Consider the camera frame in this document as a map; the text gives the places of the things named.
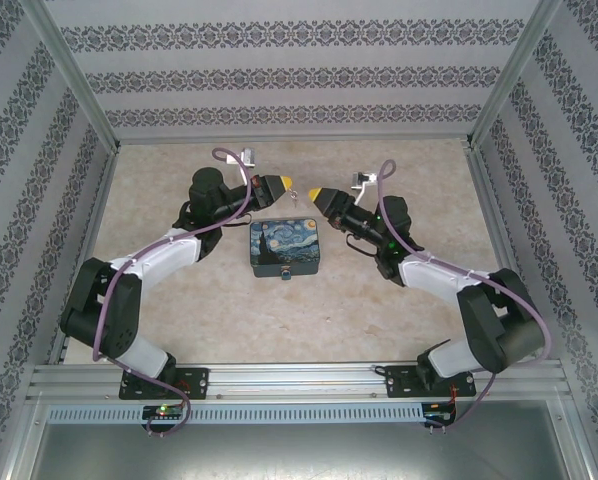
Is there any aluminium frame post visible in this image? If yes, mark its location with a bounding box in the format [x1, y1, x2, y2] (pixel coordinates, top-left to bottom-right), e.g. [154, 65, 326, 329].
[466, 0, 565, 149]
[18, 0, 123, 154]

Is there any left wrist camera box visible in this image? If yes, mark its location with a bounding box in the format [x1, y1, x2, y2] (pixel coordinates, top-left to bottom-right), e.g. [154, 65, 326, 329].
[225, 146, 258, 186]

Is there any grey metal sheet panel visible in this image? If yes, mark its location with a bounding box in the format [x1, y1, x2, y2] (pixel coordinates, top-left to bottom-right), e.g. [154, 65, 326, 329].
[26, 423, 575, 480]

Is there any starry night print tin box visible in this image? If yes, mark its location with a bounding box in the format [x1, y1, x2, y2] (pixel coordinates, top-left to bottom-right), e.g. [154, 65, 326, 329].
[248, 217, 321, 279]

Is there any slotted grey cable duct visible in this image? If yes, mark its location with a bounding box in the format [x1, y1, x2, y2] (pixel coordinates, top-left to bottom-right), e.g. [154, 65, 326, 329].
[45, 402, 426, 426]

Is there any purple cable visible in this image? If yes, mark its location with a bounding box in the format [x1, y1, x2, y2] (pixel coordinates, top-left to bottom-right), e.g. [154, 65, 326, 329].
[92, 147, 255, 437]
[376, 158, 553, 434]

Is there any aluminium mounting rail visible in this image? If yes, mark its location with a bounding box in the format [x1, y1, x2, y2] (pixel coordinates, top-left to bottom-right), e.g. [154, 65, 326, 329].
[26, 360, 570, 404]

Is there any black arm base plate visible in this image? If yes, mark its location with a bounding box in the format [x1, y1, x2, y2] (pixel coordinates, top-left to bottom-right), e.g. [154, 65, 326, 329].
[384, 364, 478, 399]
[120, 367, 211, 401]

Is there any aluminium side rail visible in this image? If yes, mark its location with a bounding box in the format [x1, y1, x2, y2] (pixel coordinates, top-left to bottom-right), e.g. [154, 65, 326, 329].
[48, 144, 123, 366]
[466, 144, 546, 360]

